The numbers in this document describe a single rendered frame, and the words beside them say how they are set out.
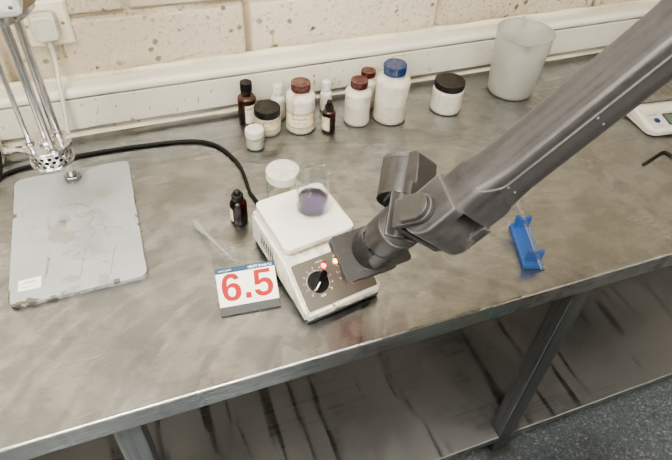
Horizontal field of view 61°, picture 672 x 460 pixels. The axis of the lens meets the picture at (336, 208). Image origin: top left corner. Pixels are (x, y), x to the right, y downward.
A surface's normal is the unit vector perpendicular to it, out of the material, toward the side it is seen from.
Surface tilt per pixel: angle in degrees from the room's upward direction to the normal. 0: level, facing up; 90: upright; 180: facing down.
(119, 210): 0
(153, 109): 90
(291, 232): 0
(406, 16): 90
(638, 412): 0
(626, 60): 50
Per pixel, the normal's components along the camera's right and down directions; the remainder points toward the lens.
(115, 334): 0.04, -0.73
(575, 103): -0.71, -0.36
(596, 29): 0.34, 0.66
